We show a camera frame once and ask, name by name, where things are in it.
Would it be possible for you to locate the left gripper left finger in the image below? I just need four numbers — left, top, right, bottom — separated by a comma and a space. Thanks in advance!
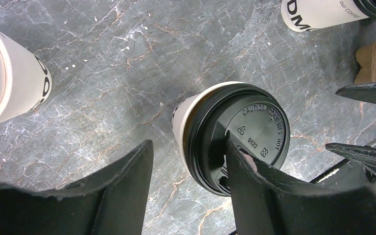
0, 140, 154, 235

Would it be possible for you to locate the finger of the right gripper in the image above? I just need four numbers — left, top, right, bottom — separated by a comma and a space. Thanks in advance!
335, 82, 376, 104
325, 143, 376, 176

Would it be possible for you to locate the stack of white paper cups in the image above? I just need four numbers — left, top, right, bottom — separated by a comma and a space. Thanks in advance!
0, 32, 52, 123

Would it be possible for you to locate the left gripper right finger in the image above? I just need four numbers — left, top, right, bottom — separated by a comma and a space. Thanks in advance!
226, 139, 376, 235

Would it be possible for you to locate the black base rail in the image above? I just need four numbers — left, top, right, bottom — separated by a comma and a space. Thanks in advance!
227, 126, 376, 235

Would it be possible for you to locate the white paper coffee cup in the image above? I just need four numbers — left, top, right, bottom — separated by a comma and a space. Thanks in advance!
281, 0, 368, 32

